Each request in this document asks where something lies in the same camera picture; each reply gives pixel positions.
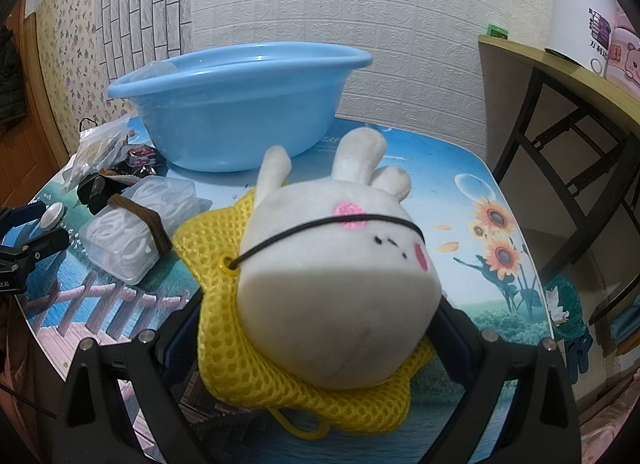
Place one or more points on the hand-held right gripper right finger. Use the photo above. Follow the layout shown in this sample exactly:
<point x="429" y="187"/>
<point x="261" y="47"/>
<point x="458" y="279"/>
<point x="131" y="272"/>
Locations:
<point x="457" y="351"/>

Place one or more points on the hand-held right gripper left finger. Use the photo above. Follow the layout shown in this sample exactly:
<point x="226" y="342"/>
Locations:
<point x="177" y="349"/>

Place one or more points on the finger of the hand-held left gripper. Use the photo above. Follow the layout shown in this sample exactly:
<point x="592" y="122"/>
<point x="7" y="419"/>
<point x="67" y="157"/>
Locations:
<point x="25" y="214"/>
<point x="42" y="241"/>

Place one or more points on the white plastic hook holder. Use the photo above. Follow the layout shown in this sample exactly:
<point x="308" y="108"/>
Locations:
<point x="53" y="216"/>

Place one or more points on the white rabbit plush yellow mesh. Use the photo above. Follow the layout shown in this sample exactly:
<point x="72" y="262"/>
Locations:
<point x="325" y="294"/>

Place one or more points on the light blue plastic basin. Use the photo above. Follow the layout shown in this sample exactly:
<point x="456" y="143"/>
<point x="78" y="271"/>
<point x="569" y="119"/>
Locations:
<point x="225" y="109"/>

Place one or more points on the blue scenery printed desktop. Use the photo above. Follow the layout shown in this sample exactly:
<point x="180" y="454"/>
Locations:
<point x="425" y="169"/>

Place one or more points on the black box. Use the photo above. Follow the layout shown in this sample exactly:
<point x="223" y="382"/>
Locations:
<point x="95" y="191"/>

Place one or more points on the clear box of floss picks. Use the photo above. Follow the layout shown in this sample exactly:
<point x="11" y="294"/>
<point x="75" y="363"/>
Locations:
<point x="125" y="239"/>

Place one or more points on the clear bag of cotton swabs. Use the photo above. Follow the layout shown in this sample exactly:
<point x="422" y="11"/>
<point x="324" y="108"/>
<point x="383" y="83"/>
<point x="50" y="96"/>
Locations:
<point x="97" y="149"/>

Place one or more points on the brown elastic band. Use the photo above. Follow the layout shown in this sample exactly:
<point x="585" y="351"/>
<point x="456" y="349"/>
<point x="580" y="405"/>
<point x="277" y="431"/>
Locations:
<point x="150" y="221"/>

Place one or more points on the green tissue pack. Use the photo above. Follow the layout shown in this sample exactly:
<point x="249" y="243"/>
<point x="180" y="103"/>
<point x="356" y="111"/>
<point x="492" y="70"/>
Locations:
<point x="570" y="314"/>

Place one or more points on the dark patterned snack packet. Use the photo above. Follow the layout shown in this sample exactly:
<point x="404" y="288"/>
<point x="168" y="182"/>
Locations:
<point x="142" y="154"/>

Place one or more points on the dark hanging clothing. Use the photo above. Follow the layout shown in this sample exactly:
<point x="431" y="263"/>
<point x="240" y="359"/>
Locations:
<point x="10" y="74"/>

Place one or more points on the teal cloth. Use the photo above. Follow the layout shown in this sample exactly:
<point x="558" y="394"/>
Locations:
<point x="625" y="326"/>

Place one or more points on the wooden side table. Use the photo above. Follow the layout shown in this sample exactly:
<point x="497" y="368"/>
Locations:
<point x="520" y="52"/>

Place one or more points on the small green box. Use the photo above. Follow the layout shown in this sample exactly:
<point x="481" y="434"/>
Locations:
<point x="498" y="32"/>

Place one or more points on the pink cartoon box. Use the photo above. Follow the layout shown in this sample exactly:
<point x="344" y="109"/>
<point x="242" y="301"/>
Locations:
<point x="625" y="54"/>

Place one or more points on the white electric kettle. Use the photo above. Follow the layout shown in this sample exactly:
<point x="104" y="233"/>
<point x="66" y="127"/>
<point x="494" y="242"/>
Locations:
<point x="575" y="9"/>

